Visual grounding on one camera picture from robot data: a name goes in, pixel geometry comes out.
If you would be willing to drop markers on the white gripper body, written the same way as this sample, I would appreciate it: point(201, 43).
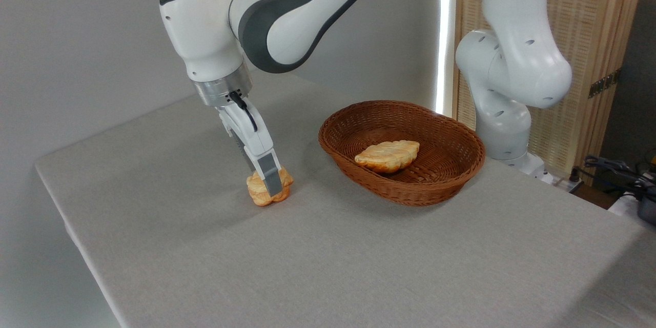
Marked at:
point(253, 138)

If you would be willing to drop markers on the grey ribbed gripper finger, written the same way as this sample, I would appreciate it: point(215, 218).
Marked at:
point(271, 177)
point(246, 159)

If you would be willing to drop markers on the small round bread roll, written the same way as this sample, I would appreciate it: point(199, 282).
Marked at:
point(256, 192)

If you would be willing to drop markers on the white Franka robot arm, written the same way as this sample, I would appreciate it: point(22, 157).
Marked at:
point(512, 61)

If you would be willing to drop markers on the long flat bread loaf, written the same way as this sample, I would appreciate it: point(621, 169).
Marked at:
point(387, 155)

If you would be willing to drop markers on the brown oval wicker basket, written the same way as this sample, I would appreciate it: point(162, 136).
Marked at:
point(435, 174)

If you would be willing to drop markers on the grey tablecloth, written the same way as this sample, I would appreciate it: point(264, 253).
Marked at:
point(307, 261)

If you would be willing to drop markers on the white power strip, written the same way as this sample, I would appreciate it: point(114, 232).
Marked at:
point(566, 183)

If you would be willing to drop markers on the dark metal screen hinge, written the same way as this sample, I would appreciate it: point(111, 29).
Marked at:
point(605, 83)

